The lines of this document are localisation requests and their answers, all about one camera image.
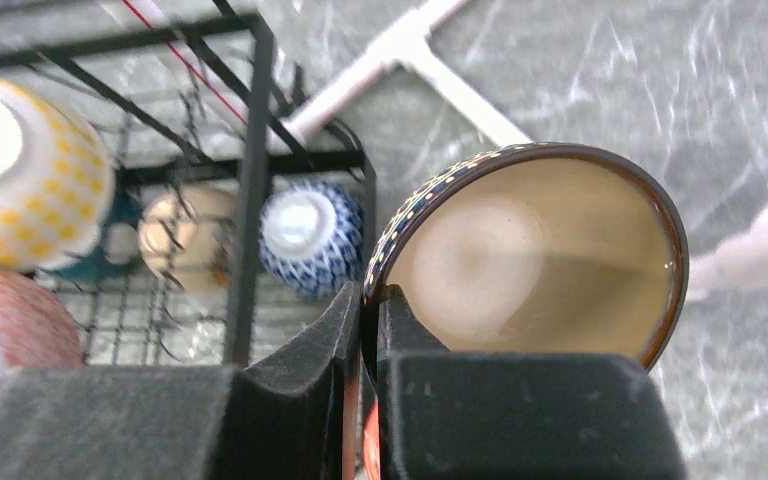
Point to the teal white bowl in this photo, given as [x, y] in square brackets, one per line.
[107, 250]

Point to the brown geometric patterned bowl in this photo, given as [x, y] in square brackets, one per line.
[540, 248]

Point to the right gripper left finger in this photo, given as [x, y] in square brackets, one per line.
[292, 415]

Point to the blue white patterned bowl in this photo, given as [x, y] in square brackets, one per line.
[311, 237]

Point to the pink patterned bowl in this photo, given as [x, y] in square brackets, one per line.
[36, 330]

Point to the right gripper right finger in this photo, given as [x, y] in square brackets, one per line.
[447, 415]

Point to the orange floral bowl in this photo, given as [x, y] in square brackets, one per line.
[371, 445]

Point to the black wire dish rack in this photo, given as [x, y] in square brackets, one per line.
[178, 104]

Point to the tan speckled bowl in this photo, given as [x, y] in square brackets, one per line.
[184, 236]

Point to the yellow patterned bowl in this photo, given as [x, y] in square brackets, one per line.
[57, 184]

